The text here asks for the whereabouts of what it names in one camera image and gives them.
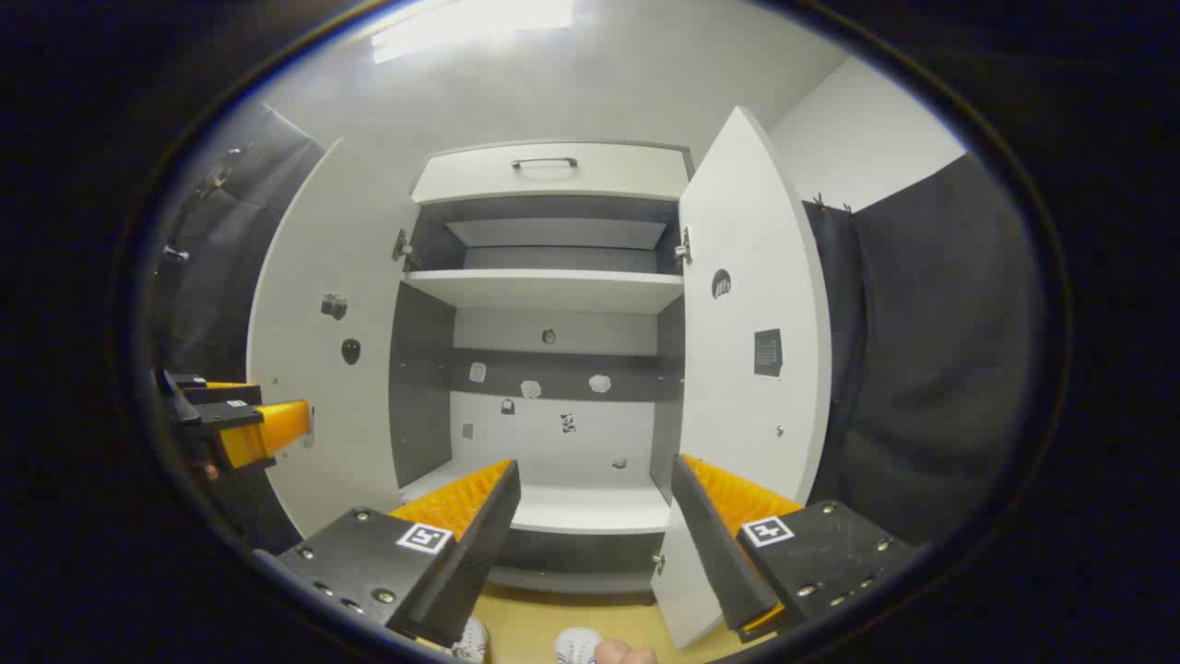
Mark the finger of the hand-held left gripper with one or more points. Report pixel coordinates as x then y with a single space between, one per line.
267 429
230 391

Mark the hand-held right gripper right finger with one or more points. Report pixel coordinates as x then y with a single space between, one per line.
714 553

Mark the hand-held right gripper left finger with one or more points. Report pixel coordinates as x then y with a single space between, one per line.
470 553

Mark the white cabinet door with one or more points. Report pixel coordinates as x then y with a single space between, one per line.
747 387
323 443

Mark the white canvas shoe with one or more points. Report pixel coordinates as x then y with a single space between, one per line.
576 646
473 641

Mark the white shoe cabinet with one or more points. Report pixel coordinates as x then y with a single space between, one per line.
553 360

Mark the white cabinet shelf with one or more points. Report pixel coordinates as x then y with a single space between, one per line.
553 290

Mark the black backdrop cloth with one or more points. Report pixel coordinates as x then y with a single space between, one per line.
931 369
230 277

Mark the white drawer front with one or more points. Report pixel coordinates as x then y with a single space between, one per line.
553 180

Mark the long ceiling light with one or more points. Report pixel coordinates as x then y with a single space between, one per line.
470 23

